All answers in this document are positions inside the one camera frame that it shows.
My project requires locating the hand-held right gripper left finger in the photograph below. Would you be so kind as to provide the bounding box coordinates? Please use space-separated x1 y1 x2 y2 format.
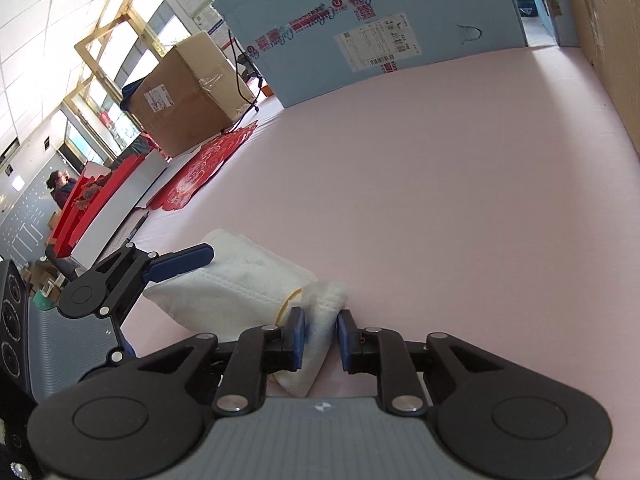
137 306 307 414

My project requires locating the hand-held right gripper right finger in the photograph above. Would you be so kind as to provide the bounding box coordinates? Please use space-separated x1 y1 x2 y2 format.
336 309 504 416

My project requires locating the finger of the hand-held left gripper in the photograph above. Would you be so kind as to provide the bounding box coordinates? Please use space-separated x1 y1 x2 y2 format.
107 330 138 367
85 241 216 317

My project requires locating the white cloth towel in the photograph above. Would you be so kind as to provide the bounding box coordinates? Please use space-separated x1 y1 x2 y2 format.
141 229 353 398

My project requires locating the yellow rubber band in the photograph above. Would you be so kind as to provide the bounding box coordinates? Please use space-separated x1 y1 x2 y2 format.
275 285 306 321

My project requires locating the black pen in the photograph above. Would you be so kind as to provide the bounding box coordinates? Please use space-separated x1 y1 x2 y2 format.
125 210 151 246

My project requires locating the red and white gift box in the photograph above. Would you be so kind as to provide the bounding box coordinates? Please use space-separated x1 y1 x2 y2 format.
45 152 171 273

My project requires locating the red paper-cut decoration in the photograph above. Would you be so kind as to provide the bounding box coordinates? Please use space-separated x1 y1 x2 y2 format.
147 122 258 213

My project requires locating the grey locker cabinet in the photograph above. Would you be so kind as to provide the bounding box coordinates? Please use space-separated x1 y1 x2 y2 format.
0 160 63 271

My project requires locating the taped brown cardboard box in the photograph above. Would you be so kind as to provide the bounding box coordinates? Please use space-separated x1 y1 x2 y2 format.
129 30 256 158

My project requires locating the dark blue cloth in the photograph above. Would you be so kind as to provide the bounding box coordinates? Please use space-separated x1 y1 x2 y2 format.
120 76 153 111

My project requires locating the large blue cardboard box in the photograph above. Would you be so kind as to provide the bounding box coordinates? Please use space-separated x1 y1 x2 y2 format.
212 0 528 108

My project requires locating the narrow blue cardboard box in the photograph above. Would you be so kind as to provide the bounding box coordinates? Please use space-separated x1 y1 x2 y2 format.
532 0 583 48

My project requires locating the open brown cardboard box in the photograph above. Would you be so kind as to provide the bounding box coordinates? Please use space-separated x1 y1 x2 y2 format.
570 0 640 156

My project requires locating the black cable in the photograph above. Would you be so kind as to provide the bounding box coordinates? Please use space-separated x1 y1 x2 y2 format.
227 27 261 133

